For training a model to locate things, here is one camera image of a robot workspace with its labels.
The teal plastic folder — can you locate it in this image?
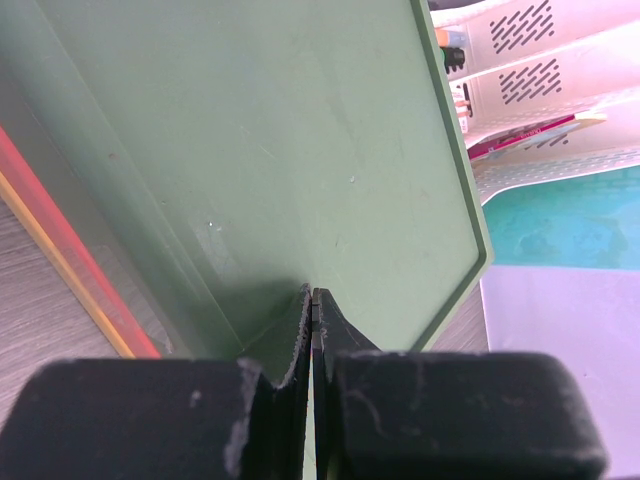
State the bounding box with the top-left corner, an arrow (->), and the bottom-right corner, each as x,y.
484,167 -> 639,271

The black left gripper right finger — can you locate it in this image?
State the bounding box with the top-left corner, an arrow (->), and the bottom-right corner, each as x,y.
310,288 -> 608,479

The cream perforated file organizer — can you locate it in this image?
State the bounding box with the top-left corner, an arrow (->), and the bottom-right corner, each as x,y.
429,1 -> 639,200

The red drawer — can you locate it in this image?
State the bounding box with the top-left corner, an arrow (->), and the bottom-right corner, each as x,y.
1,132 -> 161,359

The green drawer cabinet shell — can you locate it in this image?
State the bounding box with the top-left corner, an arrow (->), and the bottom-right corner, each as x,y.
1,1 -> 493,358

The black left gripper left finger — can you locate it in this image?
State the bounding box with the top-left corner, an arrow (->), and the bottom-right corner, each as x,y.
1,286 -> 311,479

